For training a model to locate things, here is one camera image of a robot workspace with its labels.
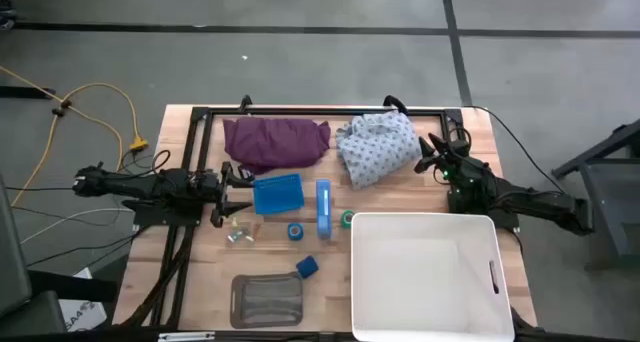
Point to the grey transparent plastic tray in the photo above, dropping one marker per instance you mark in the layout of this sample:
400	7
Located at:
267	302

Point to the white capped vial red contents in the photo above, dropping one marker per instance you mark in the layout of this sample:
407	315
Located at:
256	229

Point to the grey patterned cloth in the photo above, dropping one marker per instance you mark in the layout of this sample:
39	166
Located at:
375	147

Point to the black aluminium frame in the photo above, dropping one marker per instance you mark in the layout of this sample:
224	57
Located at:
325	111

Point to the black metal table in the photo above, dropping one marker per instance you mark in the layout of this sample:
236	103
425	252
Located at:
612	202

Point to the blue slotted plastic basket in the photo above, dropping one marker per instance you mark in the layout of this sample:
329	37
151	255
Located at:
278	194

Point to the white plastic bin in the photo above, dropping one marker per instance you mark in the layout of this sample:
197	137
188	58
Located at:
415	282

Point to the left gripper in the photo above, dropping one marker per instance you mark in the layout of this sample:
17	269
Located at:
207	184

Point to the white cardboard box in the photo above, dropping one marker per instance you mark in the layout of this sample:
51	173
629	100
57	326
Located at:
82	316

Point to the blue translucent plastic case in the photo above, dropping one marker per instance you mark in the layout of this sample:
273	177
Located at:
324	212

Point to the black floor bar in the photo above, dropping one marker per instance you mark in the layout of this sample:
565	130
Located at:
25	92

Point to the light blue bandage roll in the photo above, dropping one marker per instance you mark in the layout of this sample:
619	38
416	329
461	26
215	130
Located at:
291	231

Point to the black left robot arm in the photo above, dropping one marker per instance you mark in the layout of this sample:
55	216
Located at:
150	184

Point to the green bandage roll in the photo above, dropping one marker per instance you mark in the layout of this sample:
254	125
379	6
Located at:
347	220

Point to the black clamp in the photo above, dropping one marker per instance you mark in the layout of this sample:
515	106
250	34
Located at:
395	102
245	102

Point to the white capped vial green contents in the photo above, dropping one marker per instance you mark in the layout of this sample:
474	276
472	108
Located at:
232	239

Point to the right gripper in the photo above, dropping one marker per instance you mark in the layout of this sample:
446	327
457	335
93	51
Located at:
457	162

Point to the small black tag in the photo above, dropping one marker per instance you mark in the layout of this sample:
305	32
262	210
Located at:
245	172

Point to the purple cloth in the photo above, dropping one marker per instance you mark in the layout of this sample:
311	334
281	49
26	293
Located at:
275	142

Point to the black office chair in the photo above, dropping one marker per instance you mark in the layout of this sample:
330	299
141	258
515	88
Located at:
15	262

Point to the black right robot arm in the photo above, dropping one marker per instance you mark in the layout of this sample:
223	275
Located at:
540	204

